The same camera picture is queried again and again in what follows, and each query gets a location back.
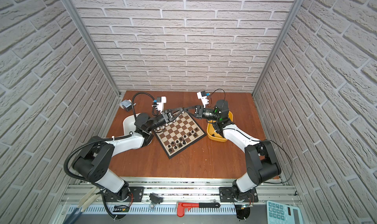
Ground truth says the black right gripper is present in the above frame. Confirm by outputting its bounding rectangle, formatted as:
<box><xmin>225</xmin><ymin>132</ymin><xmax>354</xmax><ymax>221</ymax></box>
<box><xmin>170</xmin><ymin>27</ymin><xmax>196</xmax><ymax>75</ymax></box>
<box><xmin>186</xmin><ymin>107</ymin><xmax>221</xmax><ymax>124</ymax></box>

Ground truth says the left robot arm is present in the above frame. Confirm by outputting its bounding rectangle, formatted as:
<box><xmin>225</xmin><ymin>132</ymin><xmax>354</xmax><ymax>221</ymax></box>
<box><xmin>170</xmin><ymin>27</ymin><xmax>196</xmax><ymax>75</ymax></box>
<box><xmin>64</xmin><ymin>108</ymin><xmax>184</xmax><ymax>200</ymax></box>

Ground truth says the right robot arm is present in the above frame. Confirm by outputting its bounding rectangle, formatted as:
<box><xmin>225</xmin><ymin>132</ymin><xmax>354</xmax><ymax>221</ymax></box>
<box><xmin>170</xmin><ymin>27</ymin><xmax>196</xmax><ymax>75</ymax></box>
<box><xmin>184</xmin><ymin>99</ymin><xmax>281</xmax><ymax>199</ymax></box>

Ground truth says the folding chess board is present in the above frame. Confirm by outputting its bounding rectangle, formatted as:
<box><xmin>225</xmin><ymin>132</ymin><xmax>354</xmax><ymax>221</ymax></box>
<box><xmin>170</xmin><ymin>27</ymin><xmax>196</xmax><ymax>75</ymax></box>
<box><xmin>155</xmin><ymin>111</ymin><xmax>207</xmax><ymax>159</ymax></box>

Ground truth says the yellow plastic bin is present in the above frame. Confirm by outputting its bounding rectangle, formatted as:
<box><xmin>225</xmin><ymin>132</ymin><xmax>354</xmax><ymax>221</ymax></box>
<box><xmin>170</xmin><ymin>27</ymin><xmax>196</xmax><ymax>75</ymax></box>
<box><xmin>206</xmin><ymin>110</ymin><xmax>234</xmax><ymax>143</ymax></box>

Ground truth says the white plastic bin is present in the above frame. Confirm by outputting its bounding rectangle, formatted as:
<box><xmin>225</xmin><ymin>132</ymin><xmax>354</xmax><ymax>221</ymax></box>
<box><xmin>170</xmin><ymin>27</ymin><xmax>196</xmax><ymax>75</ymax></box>
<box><xmin>123</xmin><ymin>116</ymin><xmax>154</xmax><ymax>148</ymax></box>

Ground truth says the grey pencil sharpener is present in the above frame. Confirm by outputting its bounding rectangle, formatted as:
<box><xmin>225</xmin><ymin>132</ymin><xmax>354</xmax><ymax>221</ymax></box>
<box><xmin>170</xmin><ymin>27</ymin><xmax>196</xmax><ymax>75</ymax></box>
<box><xmin>119</xmin><ymin>99</ymin><xmax>136</xmax><ymax>112</ymax></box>

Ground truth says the red black clamp tool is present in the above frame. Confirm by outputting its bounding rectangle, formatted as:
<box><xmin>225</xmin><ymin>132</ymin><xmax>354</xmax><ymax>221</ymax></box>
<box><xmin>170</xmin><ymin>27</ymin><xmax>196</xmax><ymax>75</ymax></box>
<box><xmin>176</xmin><ymin>202</ymin><xmax>221</xmax><ymax>218</ymax></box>

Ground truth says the teal calculator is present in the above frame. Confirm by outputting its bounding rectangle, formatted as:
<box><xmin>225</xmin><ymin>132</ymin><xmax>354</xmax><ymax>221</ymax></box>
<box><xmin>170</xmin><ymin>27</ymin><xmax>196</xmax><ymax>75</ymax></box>
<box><xmin>266</xmin><ymin>200</ymin><xmax>304</xmax><ymax>224</ymax></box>

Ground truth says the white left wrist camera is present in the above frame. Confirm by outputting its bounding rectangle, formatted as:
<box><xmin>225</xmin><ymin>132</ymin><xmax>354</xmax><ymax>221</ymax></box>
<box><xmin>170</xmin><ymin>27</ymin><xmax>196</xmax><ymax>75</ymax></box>
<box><xmin>153</xmin><ymin>96</ymin><xmax>167</xmax><ymax>113</ymax></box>

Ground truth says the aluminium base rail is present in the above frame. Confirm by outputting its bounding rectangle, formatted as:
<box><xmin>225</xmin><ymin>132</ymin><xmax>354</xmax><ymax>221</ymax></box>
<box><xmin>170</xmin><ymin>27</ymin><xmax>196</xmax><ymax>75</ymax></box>
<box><xmin>55</xmin><ymin>176</ymin><xmax>301</xmax><ymax>216</ymax></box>

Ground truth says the small black bracket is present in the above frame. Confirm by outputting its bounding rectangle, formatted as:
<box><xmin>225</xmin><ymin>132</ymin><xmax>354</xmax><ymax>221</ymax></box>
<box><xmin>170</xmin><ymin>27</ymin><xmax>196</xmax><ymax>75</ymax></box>
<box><xmin>149</xmin><ymin>193</ymin><xmax>164</xmax><ymax>211</ymax></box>

